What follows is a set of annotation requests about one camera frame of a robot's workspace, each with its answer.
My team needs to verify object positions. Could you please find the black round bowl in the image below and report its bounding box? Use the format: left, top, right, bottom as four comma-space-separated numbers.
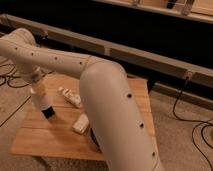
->
90, 128, 100, 149

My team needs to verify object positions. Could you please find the wooden table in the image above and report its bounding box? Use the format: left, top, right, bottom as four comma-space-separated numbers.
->
11, 74, 155, 162

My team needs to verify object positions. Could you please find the black floor cable left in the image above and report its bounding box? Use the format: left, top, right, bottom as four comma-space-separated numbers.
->
0, 56, 54, 128

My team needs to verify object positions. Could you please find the black floor cable right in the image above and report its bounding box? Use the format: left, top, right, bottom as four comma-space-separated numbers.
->
172, 75, 213, 165

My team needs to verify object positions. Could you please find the white rectangular block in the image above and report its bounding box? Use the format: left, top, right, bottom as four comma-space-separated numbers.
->
73, 114, 89, 134

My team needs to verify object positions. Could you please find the black eraser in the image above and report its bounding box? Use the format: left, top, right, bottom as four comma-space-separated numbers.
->
42, 106, 55, 119

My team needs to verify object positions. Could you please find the black floor cable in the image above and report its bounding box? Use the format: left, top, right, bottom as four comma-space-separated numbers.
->
172, 75, 213, 165
0, 56, 54, 128

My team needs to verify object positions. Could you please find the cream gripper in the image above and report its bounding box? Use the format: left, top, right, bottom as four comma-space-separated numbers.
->
30, 78, 46, 96

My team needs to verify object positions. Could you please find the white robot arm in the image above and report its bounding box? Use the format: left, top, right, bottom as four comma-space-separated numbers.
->
0, 28, 164, 171

